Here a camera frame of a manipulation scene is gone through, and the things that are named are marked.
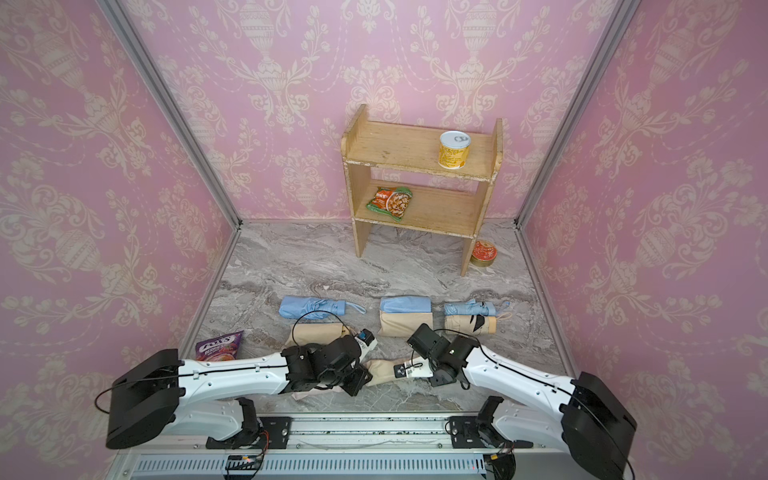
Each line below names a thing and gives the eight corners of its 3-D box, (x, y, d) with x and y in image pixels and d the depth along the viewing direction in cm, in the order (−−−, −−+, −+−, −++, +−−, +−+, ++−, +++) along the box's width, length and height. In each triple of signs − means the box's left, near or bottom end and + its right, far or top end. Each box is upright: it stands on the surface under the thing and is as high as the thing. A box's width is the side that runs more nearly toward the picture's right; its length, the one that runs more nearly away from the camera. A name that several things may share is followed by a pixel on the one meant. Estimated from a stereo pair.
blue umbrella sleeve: (380, 317, 96) (380, 310, 93) (380, 303, 99) (380, 296, 96) (430, 317, 96) (432, 310, 92) (429, 303, 99) (431, 296, 96)
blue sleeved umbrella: (281, 319, 96) (276, 312, 92) (285, 303, 99) (281, 296, 96) (365, 319, 96) (363, 312, 92) (365, 303, 99) (364, 296, 96)
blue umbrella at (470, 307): (445, 318, 96) (446, 313, 93) (443, 304, 99) (445, 298, 96) (495, 318, 96) (498, 312, 93) (491, 304, 99) (494, 298, 96)
